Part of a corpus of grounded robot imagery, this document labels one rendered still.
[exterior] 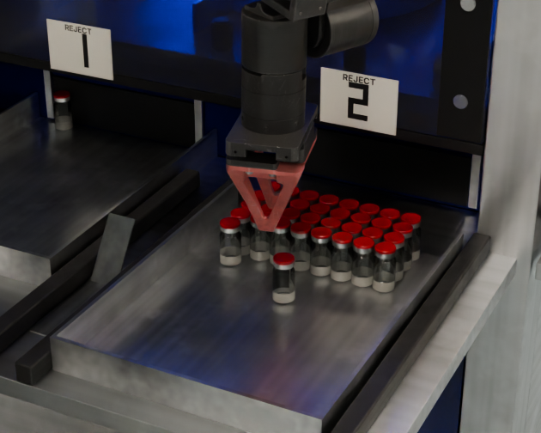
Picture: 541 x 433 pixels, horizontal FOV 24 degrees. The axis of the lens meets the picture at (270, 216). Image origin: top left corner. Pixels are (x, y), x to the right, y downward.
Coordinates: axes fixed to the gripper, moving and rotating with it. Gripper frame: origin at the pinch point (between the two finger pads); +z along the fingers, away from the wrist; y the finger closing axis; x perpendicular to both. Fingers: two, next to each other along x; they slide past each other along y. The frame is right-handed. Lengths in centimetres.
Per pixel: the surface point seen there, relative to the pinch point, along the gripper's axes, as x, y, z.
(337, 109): -3.1, 17.7, -3.2
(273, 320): -1.2, -3.9, 9.3
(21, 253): 24.4, -2.0, 6.7
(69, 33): 28.7, 25.7, -5.8
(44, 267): 21.9, -2.6, 7.5
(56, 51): 30.8, 26.3, -3.3
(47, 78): 36, 36, 4
